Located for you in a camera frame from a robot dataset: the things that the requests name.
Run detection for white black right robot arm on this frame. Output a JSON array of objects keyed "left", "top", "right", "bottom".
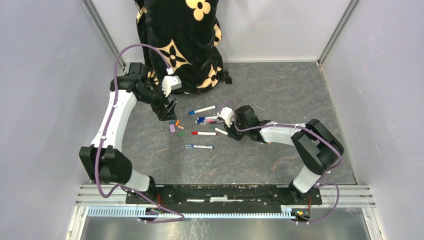
[{"left": 218, "top": 105, "right": 345, "bottom": 204}]

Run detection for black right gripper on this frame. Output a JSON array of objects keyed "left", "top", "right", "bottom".
[{"left": 223, "top": 116, "right": 249, "bottom": 142}]

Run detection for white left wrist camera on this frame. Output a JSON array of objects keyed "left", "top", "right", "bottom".
[{"left": 161, "top": 75, "right": 182, "bottom": 97}]

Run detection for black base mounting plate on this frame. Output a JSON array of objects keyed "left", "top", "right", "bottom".
[{"left": 147, "top": 184, "right": 323, "bottom": 215}]

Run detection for pink highlighter cap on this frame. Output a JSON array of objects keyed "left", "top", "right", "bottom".
[{"left": 169, "top": 124, "right": 176, "bottom": 133}]

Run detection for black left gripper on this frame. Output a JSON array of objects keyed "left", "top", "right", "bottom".
[{"left": 138, "top": 80, "right": 178, "bottom": 122}]

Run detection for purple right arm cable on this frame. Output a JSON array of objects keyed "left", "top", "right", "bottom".
[{"left": 219, "top": 99, "right": 343, "bottom": 225}]

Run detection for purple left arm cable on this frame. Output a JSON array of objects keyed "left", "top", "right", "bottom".
[{"left": 94, "top": 43, "right": 185, "bottom": 224}]

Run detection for light blue capped white marker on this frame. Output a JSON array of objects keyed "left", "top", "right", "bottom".
[{"left": 188, "top": 105, "right": 216, "bottom": 116}]

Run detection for dark blue capped marker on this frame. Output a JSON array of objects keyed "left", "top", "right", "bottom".
[
  {"left": 196, "top": 116, "right": 218, "bottom": 122},
  {"left": 195, "top": 119, "right": 217, "bottom": 125}
]

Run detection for red capped white marker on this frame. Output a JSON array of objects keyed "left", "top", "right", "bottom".
[{"left": 191, "top": 131, "right": 217, "bottom": 136}]

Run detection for black floral blanket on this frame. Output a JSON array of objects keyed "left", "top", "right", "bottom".
[{"left": 134, "top": 0, "right": 233, "bottom": 95}]

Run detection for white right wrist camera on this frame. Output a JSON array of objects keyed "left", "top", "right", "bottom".
[{"left": 217, "top": 107, "right": 235, "bottom": 127}]

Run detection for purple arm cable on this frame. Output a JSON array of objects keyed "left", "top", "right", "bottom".
[
  {"left": 94, "top": 43, "right": 185, "bottom": 224},
  {"left": 219, "top": 99, "right": 343, "bottom": 225}
]

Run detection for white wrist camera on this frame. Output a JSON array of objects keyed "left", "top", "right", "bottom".
[
  {"left": 161, "top": 75, "right": 182, "bottom": 97},
  {"left": 217, "top": 107, "right": 235, "bottom": 127}
]

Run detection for pink gel pen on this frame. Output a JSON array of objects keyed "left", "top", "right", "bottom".
[{"left": 206, "top": 120, "right": 224, "bottom": 124}]

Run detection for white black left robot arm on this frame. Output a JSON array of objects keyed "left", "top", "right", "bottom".
[{"left": 79, "top": 62, "right": 182, "bottom": 204}]

